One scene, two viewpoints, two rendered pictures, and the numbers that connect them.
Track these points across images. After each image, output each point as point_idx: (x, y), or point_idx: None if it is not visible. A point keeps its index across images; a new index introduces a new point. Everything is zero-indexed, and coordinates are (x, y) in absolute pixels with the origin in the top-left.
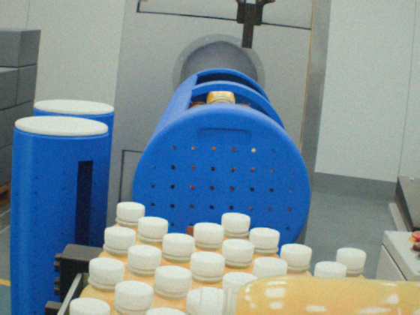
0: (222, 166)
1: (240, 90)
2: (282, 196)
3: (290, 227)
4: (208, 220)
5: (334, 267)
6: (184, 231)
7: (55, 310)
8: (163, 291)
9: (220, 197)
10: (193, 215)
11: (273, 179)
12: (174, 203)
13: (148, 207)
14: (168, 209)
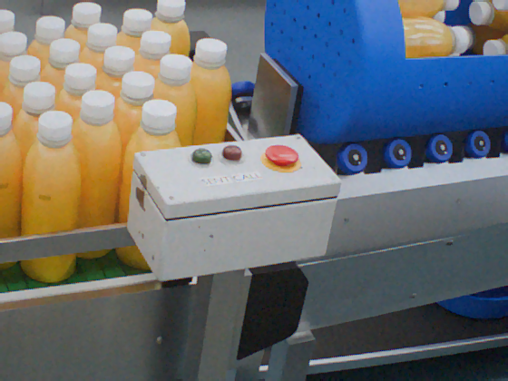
0: (313, 7)
1: None
2: (344, 64)
3: (345, 106)
4: (298, 61)
5: (96, 99)
6: (284, 63)
7: None
8: None
9: (308, 41)
10: (291, 49)
11: (340, 42)
12: (283, 30)
13: (269, 24)
14: (279, 34)
